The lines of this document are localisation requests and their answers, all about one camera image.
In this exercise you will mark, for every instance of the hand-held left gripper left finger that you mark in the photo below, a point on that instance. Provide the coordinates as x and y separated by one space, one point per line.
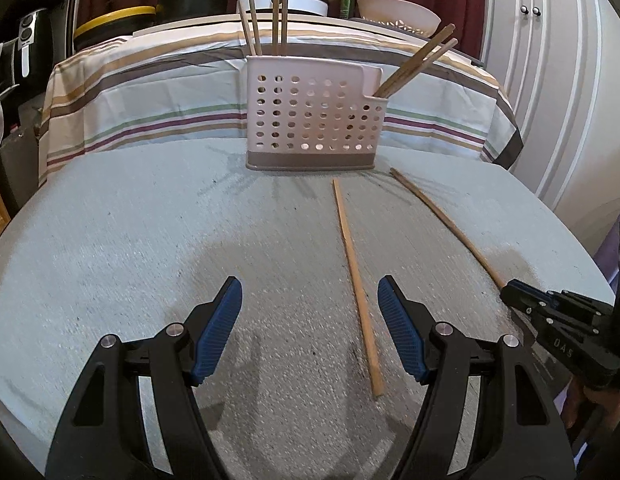
217 330

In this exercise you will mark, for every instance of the green bottle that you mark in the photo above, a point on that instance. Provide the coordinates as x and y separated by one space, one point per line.
345 5

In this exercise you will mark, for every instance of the person's right hand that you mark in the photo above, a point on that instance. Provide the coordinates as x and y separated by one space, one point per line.
590 405

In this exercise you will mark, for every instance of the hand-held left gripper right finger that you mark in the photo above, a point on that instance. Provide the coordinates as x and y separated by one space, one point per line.
400 330

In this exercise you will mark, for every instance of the dark storage box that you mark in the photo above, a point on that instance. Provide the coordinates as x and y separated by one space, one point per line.
17 170

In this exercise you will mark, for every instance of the white cabinet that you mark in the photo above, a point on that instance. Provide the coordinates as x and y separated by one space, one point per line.
565 85

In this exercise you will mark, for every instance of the pink perforated utensil holder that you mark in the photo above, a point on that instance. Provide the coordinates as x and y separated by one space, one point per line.
310 115

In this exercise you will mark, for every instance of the flat pan with yellow lid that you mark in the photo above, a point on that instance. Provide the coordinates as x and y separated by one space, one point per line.
115 25

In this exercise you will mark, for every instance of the black air fryer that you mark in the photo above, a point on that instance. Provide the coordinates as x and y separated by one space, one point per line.
25 50

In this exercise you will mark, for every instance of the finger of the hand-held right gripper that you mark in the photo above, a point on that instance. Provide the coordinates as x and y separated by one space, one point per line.
520 292
532 317

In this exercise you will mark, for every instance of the striped tablecloth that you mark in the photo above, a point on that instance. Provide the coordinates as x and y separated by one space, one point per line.
140 100

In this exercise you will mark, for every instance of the white induction cooker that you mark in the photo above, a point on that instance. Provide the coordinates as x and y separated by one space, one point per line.
305 6

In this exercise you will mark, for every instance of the white colander bowl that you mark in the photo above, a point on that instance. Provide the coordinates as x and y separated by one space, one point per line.
395 15

